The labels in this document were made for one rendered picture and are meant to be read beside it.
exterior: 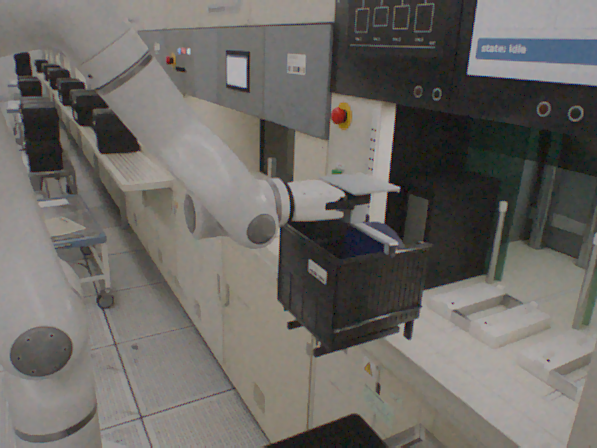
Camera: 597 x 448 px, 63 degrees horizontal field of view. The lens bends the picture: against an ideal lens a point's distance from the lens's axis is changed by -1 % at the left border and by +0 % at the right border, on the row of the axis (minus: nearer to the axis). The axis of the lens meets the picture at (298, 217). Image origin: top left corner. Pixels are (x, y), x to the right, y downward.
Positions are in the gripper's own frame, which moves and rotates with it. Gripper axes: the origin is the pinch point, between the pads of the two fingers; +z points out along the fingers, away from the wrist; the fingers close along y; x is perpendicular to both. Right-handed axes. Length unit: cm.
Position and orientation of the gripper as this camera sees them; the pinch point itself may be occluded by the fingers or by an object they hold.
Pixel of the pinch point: (355, 193)
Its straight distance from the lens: 91.6
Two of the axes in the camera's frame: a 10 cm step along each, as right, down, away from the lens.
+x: 0.4, -9.4, -3.3
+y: 4.9, 3.0, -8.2
